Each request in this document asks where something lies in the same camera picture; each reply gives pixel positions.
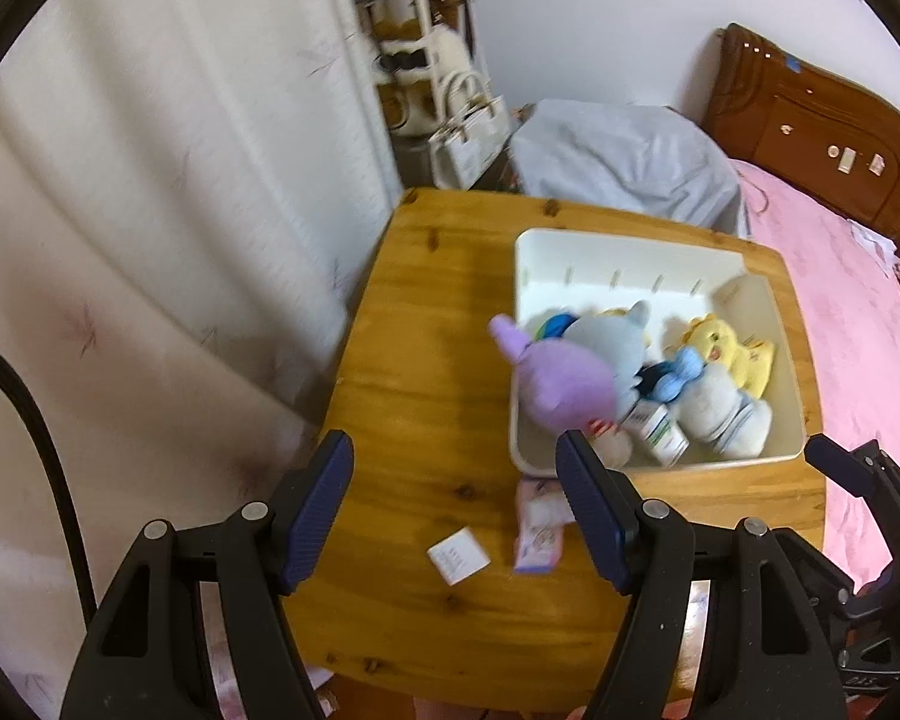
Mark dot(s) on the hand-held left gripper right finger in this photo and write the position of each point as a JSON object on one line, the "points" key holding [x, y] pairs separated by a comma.
{"points": [[596, 517]]}

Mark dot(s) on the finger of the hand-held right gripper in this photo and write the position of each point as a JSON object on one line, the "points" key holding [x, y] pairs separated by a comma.
{"points": [[836, 459]]}

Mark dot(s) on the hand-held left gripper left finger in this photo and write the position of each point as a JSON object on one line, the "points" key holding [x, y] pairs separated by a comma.
{"points": [[319, 510]]}

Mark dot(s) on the small white bottle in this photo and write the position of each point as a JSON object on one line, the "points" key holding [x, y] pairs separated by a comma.
{"points": [[656, 431]]}

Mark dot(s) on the white plush toy blue bow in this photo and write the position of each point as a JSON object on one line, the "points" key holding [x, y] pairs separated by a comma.
{"points": [[716, 405]]}

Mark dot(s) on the purple plush doll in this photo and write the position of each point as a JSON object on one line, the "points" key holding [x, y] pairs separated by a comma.
{"points": [[562, 382]]}

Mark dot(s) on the blue shiny packet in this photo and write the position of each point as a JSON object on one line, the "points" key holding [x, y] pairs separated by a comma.
{"points": [[654, 381]]}

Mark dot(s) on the yellow plush toy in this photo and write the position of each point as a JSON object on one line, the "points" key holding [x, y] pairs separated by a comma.
{"points": [[727, 349]]}

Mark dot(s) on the grey plush toy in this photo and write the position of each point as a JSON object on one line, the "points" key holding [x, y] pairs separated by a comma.
{"points": [[611, 337]]}

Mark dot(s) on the white plastic tray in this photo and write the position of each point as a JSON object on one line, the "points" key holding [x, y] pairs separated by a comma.
{"points": [[540, 262]]}

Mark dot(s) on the pink printed packet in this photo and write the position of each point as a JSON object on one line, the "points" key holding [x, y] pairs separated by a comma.
{"points": [[540, 532]]}

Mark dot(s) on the pink blanket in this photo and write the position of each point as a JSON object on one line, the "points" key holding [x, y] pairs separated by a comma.
{"points": [[847, 330]]}

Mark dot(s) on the small white box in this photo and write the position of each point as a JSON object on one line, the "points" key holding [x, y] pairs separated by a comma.
{"points": [[459, 556]]}

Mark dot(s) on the brown wooden headboard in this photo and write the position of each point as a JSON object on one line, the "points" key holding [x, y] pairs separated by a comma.
{"points": [[817, 120]]}

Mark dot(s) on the white curtain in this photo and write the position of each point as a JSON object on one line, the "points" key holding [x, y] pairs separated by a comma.
{"points": [[157, 202]]}

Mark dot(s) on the grey fabric cover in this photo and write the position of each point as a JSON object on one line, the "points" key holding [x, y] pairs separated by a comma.
{"points": [[622, 157]]}

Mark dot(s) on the white handbag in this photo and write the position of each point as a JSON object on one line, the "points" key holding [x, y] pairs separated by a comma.
{"points": [[469, 135]]}

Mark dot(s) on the fluffy white bag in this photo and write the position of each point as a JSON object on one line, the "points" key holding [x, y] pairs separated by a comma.
{"points": [[420, 60]]}

